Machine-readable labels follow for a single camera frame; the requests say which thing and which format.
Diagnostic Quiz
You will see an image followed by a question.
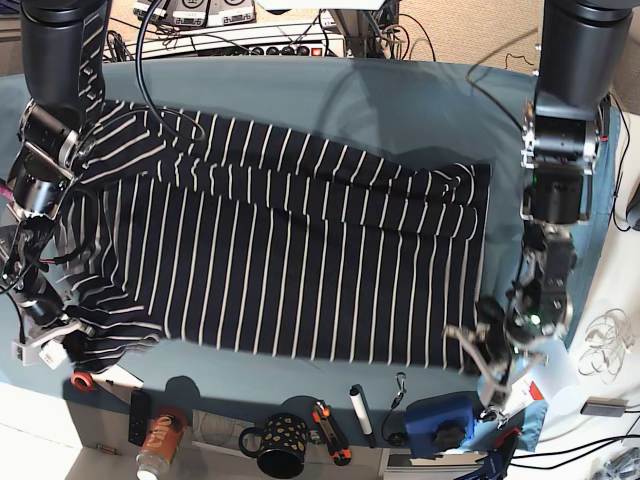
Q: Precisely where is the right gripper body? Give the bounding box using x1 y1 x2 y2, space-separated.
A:
26 312 95 349

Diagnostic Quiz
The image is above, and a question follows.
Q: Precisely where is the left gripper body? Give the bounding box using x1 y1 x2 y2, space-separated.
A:
472 297 545 385

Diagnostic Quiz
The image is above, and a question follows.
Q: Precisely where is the navy white striped t-shirt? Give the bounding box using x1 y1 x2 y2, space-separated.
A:
54 99 494 375

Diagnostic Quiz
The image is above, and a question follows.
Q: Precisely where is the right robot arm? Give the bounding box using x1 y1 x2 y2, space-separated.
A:
1 1 111 329

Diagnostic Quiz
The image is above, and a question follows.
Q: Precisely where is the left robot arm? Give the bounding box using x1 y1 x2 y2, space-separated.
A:
466 1 639 386

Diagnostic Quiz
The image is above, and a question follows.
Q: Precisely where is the white packaged card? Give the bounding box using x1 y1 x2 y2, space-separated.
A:
39 341 68 370

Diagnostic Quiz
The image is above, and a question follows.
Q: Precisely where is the white red card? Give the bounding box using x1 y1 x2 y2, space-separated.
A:
502 376 545 417

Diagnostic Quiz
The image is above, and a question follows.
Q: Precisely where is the red tape roll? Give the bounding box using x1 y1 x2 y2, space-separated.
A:
70 371 96 393

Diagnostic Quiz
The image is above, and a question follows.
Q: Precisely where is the translucent plastic cup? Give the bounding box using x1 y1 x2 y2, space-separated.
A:
529 339 586 416

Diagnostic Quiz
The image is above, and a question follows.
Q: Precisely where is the white paper sheet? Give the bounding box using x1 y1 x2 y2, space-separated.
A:
92 365 143 389

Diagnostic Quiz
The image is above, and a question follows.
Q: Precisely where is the grey small box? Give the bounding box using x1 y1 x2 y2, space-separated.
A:
580 398 627 418

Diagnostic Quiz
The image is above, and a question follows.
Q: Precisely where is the black remote control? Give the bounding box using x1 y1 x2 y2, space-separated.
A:
128 389 151 447

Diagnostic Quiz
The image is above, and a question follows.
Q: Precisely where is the white black marker pen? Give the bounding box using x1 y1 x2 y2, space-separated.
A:
349 385 377 449

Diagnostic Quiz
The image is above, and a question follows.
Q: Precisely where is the orange drink bottle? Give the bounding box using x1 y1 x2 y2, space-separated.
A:
136 408 187 480

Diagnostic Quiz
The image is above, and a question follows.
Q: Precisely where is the orange black utility knife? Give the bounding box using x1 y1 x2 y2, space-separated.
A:
312 400 352 467

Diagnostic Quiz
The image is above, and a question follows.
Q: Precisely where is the black mug with yellow leaves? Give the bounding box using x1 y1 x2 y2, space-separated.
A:
238 413 309 479

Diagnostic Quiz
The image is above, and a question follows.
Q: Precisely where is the teal table cloth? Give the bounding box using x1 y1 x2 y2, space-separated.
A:
0 55 623 454

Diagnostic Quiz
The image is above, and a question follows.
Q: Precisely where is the white cable bundle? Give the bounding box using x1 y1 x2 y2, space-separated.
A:
577 308 637 385

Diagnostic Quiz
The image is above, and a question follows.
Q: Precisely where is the black lanyard with clip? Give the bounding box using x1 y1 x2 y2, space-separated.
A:
381 373 407 448

